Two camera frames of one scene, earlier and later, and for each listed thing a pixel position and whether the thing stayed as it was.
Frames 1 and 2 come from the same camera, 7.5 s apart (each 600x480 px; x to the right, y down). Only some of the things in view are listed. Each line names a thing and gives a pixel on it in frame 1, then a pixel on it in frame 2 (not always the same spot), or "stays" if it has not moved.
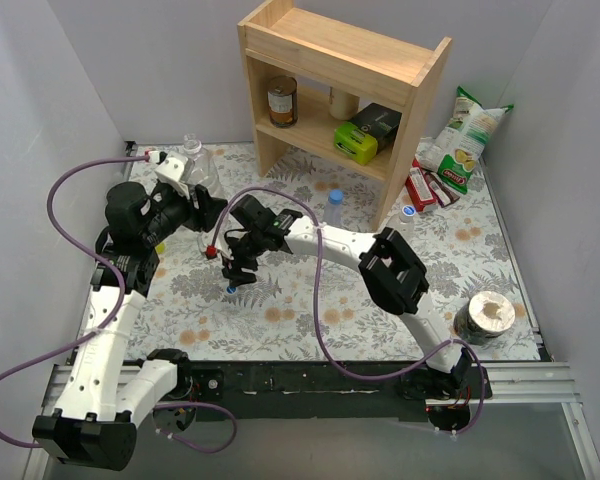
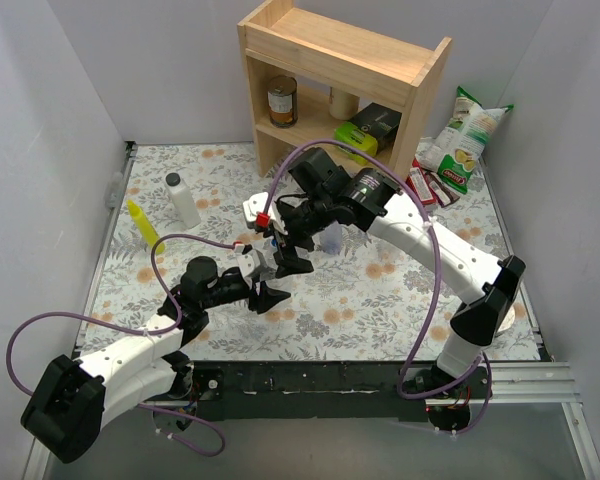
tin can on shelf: [283, 101] stays
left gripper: [203, 208] to [255, 289]
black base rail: [347, 391] stays
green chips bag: [455, 153] stays
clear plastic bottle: [205, 172] to [268, 262]
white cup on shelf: [343, 105] stays
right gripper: [242, 260] to [288, 247]
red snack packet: [427, 190] stays
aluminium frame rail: [550, 382] stays
